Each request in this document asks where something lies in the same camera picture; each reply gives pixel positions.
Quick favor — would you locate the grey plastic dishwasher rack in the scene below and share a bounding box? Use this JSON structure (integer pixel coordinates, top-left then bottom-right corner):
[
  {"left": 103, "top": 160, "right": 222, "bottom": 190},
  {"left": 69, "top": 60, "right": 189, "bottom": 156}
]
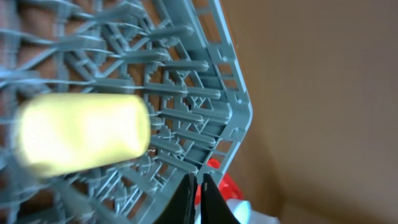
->
[{"left": 1, "top": 0, "right": 252, "bottom": 223}]

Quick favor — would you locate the red plastic serving tray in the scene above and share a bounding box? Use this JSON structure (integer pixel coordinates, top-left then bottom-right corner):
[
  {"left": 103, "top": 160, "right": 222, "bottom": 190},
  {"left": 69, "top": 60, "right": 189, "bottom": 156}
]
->
[{"left": 195, "top": 159, "right": 244, "bottom": 205}]

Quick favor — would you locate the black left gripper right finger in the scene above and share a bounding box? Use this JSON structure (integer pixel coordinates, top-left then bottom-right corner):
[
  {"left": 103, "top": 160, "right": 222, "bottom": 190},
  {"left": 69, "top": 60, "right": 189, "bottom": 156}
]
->
[{"left": 200, "top": 174, "right": 239, "bottom": 224}]

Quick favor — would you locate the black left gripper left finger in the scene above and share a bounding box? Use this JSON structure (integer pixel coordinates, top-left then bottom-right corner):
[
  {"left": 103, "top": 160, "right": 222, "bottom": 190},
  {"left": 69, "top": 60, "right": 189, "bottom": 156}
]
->
[{"left": 154, "top": 174, "right": 198, "bottom": 224}]

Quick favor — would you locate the yellow plastic cup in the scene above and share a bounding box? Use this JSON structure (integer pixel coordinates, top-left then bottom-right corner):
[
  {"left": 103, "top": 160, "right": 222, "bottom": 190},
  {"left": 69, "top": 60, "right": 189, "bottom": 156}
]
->
[{"left": 14, "top": 93, "right": 151, "bottom": 177}]

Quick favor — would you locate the small light blue bowl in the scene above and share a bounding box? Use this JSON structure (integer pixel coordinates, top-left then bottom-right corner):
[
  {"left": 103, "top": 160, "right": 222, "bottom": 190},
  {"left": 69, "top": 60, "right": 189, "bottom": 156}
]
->
[{"left": 194, "top": 199, "right": 280, "bottom": 224}]

